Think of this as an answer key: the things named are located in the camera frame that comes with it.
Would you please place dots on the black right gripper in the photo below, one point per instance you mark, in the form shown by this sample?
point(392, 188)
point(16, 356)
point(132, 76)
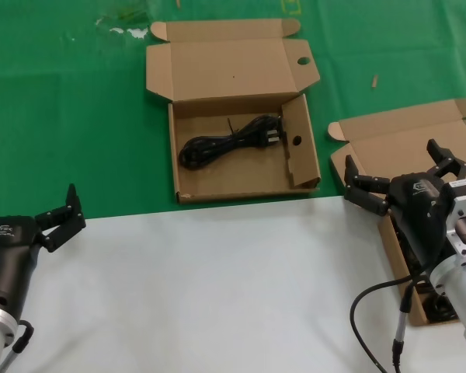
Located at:
point(419, 210)

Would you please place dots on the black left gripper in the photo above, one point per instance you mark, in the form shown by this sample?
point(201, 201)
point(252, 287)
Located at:
point(11, 252)

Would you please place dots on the empty open cardboard box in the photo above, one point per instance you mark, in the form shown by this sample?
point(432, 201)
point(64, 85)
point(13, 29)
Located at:
point(237, 178)

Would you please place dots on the small wooden stick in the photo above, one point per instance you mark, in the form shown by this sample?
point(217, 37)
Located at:
point(374, 81)

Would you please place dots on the green table cloth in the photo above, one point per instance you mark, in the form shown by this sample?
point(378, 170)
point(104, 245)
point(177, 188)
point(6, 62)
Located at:
point(62, 116)

